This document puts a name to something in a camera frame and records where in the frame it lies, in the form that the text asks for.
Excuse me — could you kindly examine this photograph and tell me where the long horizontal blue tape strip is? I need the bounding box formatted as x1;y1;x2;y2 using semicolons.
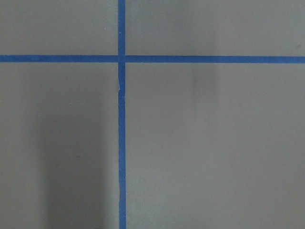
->
0;55;305;64

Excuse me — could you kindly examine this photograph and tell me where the long vertical blue tape strip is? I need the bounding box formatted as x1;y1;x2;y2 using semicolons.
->
118;0;126;229

